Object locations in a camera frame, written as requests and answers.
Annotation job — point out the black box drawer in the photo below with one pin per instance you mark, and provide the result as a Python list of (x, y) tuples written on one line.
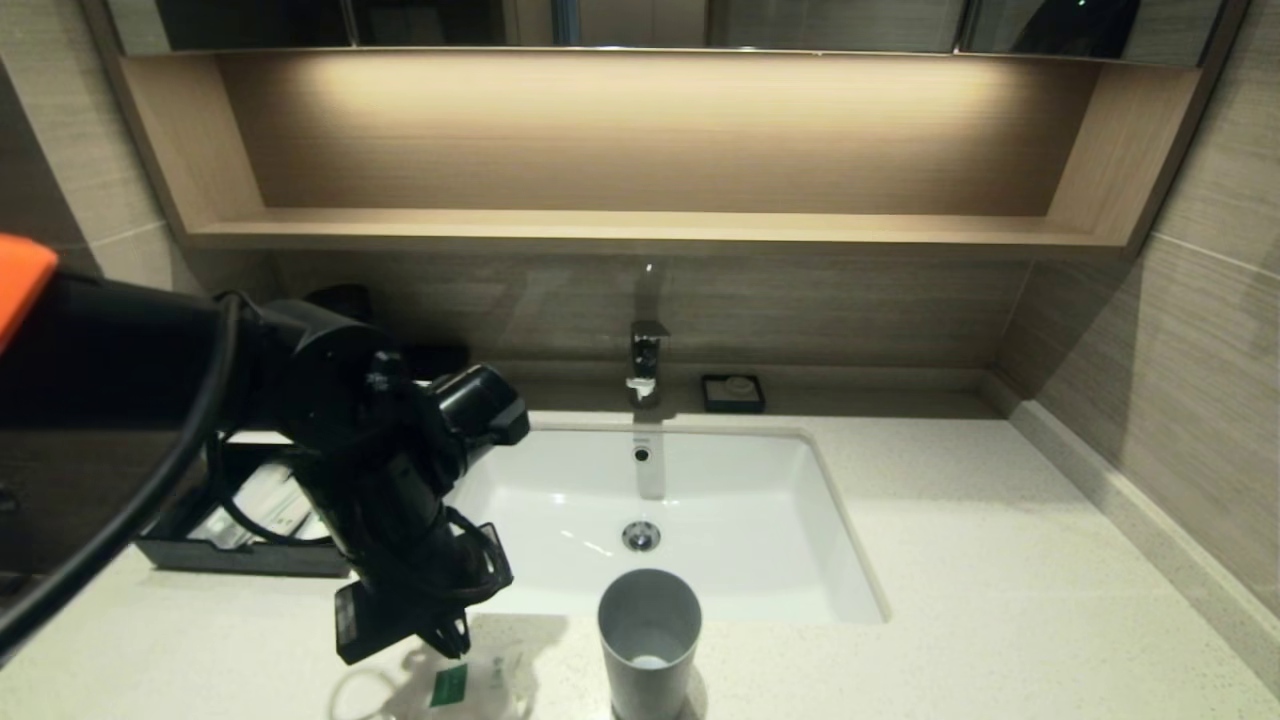
[(240, 560)]

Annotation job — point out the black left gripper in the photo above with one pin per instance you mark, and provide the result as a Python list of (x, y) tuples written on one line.
[(420, 590)]

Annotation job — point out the black soap dish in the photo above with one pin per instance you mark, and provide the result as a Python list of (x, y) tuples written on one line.
[(712, 400)]

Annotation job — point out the mirror cabinet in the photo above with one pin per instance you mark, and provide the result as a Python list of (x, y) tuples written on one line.
[(800, 25)]

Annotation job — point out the chrome sink drain stopper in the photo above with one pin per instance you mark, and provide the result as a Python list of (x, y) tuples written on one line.
[(641, 536)]

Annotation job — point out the square white sachet green label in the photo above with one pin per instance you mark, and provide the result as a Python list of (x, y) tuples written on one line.
[(450, 685)]

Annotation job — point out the black cylindrical cup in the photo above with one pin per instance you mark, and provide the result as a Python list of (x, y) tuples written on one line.
[(340, 292)]

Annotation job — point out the white paper sachet packet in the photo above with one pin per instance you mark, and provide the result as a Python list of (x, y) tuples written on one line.
[(275, 505)]

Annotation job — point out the wooden wall shelf niche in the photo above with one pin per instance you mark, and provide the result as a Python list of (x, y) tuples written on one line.
[(640, 230)]

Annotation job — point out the beige stone backsplash strip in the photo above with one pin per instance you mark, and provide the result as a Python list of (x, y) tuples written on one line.
[(1130, 520)]

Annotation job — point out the grey tumbler cup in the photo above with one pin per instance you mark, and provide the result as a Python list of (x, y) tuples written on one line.
[(650, 620)]

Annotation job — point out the beige soap bar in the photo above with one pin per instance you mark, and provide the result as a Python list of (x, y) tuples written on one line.
[(740, 385)]

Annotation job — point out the chrome sink faucet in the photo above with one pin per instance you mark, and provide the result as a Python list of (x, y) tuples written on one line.
[(647, 360)]

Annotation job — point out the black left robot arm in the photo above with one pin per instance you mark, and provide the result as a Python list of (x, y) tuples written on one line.
[(320, 400)]

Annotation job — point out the white ceramic sink basin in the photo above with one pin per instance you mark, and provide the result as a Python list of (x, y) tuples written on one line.
[(700, 540)]

